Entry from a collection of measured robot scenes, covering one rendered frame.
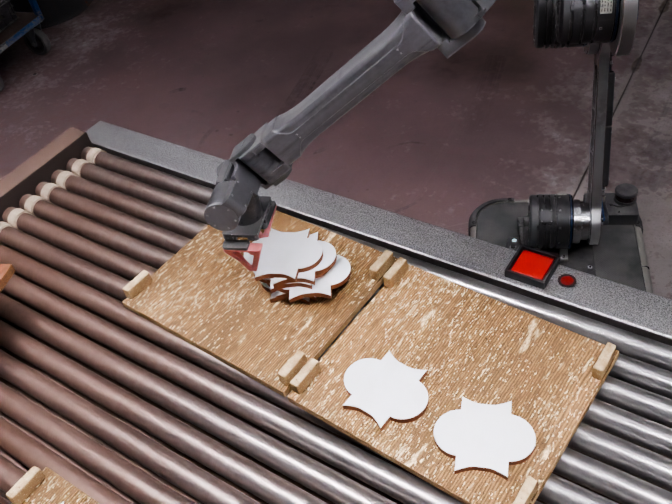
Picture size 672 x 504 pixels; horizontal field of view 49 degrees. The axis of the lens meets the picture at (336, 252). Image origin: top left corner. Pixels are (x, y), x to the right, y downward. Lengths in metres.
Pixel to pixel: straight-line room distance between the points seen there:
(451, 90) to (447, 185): 0.69
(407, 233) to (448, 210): 1.42
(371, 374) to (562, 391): 0.30
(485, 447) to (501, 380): 0.13
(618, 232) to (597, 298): 1.13
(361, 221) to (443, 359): 0.40
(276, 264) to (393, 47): 0.47
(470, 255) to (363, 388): 0.37
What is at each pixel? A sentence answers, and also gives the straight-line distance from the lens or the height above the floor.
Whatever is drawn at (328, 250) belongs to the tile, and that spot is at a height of 1.00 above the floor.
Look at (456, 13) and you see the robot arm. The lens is 1.02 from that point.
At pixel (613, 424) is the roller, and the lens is 1.20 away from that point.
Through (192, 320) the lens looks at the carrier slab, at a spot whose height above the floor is 0.94.
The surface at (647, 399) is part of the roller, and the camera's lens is 1.23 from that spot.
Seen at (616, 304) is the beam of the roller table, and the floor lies 0.92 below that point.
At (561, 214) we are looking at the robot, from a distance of 2.26.
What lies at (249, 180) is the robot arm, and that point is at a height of 1.20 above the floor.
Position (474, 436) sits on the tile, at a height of 0.95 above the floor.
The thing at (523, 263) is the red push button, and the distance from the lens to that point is 1.38.
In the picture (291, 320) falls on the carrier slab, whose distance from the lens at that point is 1.32.
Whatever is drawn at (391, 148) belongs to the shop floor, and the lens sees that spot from 3.22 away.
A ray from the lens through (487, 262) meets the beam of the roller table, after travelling 1.40.
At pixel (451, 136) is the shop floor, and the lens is 3.25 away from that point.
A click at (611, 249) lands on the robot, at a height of 0.24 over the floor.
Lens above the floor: 1.92
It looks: 44 degrees down
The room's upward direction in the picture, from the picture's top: 12 degrees counter-clockwise
